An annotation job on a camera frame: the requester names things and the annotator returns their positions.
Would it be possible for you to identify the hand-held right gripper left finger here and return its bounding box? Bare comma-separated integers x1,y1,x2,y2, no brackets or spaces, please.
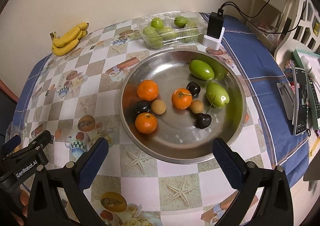
26,137,109,226

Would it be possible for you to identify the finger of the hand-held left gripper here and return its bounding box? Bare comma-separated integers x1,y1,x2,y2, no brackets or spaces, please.
27,130,52,153
2,135,22,154

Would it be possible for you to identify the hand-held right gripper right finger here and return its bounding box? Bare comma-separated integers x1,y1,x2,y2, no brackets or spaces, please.
212,138,294,226

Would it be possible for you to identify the dark cherry with stem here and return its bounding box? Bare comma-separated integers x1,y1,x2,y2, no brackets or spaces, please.
195,95,217,129

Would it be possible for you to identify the round steel plate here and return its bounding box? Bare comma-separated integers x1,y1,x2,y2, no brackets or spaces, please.
118,50,247,164

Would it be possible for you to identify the brown longan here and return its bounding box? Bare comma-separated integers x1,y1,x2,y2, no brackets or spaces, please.
151,100,167,114
190,100,204,114

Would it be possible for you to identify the orange mandarin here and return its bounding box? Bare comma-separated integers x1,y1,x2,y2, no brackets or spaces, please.
171,88,193,110
135,112,158,134
137,80,159,102

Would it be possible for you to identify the large green jujube fruit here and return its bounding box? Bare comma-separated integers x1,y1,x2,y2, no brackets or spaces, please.
206,82,230,109
189,60,215,81

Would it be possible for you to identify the person's left hand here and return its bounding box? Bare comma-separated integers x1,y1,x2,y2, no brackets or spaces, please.
15,188,32,225

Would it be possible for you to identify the red-edged dark furniture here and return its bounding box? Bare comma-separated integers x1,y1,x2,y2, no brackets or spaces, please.
0,79,19,139

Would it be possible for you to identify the printed checkered tablecloth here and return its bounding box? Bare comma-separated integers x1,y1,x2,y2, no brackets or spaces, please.
6,11,310,226

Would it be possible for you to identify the grey phone stand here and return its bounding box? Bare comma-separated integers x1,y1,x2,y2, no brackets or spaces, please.
276,82,295,121

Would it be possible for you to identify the yellow strip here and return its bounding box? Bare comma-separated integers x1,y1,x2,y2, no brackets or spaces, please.
309,137,320,158

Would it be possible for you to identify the black smartphone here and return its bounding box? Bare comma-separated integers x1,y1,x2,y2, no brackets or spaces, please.
292,67,309,136

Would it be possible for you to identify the yellow banana bunch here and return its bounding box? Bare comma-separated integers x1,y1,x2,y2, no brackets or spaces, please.
50,22,89,57

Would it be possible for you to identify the black remote control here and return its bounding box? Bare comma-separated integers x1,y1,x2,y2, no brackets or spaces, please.
308,77,320,112

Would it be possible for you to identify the colourful small can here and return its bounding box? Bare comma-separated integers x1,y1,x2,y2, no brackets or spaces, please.
284,59,295,82

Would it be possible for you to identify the white bottle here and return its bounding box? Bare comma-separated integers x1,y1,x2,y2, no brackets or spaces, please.
300,55,317,74

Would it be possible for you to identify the clear plastic fruit box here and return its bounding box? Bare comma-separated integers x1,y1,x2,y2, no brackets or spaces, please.
139,11,208,50

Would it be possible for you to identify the clear plastic bag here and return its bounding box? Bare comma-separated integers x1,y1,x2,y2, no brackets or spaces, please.
260,22,283,49

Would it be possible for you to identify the pile of boxed jujubes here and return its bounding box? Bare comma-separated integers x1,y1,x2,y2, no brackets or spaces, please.
142,17,200,50

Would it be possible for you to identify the white lattice chair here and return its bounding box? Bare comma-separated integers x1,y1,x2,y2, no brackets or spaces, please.
274,0,320,67

